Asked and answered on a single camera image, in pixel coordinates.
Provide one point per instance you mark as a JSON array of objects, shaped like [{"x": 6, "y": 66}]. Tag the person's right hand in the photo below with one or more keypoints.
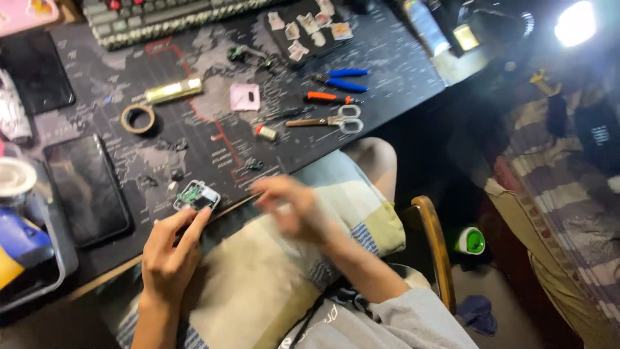
[{"x": 290, "y": 208}]

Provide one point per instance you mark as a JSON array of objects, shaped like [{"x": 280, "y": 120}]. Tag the person's left hand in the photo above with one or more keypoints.
[{"x": 167, "y": 261}]

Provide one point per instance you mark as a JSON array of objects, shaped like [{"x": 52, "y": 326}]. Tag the person's right fingers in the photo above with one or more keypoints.
[{"x": 273, "y": 196}]

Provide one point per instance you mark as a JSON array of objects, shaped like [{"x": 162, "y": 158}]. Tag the small clear-cased circuit board device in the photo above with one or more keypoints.
[{"x": 197, "y": 196}]

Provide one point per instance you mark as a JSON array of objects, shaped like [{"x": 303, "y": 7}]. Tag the small black plastic part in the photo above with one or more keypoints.
[{"x": 253, "y": 165}]

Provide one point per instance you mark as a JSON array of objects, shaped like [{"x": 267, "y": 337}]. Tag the small red and white spool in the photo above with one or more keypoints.
[{"x": 266, "y": 133}]

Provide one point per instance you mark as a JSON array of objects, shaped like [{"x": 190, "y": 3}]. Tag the striped patchwork cushion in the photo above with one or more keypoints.
[{"x": 271, "y": 271}]

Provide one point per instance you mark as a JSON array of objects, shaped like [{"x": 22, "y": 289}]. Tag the small pink case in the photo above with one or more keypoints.
[{"x": 244, "y": 97}]

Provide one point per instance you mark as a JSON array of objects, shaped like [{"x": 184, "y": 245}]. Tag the world map desk mat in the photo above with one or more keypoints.
[{"x": 213, "y": 111}]

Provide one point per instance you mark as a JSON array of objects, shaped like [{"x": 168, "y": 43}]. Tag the person's knee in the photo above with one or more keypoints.
[{"x": 375, "y": 162}]

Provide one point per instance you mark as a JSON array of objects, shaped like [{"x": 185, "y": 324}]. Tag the small green black component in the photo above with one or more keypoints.
[{"x": 247, "y": 54}]

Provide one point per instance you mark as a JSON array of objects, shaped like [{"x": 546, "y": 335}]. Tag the shiny gold metal bar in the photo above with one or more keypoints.
[{"x": 173, "y": 90}]

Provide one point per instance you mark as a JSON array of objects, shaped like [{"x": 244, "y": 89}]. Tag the roll of tan tape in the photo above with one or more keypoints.
[{"x": 137, "y": 118}]

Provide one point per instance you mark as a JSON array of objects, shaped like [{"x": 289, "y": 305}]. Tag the person's grey shirt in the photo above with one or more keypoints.
[{"x": 382, "y": 322}]

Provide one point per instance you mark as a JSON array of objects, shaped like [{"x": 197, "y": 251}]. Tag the black tray of small packets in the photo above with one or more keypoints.
[{"x": 310, "y": 31}]

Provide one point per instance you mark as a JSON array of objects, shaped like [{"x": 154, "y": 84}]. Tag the wooden chair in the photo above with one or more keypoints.
[{"x": 436, "y": 247}]

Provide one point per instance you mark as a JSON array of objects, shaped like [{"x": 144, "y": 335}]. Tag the black smartphone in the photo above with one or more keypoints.
[{"x": 87, "y": 190}]

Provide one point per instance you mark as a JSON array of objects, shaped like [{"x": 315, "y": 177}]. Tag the green and white bottle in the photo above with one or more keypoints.
[{"x": 470, "y": 241}]

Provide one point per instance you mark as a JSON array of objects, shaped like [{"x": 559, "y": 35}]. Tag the mechanical keyboard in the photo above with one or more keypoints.
[{"x": 169, "y": 18}]

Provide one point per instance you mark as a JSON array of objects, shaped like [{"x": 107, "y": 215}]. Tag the dark blue cloth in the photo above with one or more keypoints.
[{"x": 477, "y": 314}]

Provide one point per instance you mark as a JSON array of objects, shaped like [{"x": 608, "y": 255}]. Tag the grey tray with blue items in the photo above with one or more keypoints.
[{"x": 29, "y": 261}]

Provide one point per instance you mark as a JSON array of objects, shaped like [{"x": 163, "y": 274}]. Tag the white round lid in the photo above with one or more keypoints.
[{"x": 15, "y": 177}]

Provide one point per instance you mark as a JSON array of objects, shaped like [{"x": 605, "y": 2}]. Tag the black tablet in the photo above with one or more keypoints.
[{"x": 34, "y": 72}]

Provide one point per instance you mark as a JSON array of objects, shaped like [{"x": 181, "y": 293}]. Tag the crumpled plastic wrapper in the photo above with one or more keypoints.
[{"x": 12, "y": 114}]

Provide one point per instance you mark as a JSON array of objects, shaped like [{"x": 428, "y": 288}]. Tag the striped bed blanket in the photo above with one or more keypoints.
[{"x": 557, "y": 203}]

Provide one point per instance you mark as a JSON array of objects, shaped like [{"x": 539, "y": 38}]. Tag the pink case with stickers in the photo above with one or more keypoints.
[{"x": 26, "y": 14}]

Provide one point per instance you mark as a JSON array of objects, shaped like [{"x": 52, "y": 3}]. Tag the bright desk lamp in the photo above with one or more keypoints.
[{"x": 574, "y": 23}]

